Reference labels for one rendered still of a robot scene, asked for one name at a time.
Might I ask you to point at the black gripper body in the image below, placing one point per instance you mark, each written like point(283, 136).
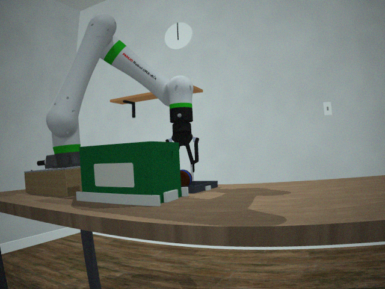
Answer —
point(182, 130)

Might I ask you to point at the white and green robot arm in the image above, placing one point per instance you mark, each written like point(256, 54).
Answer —
point(99, 42)

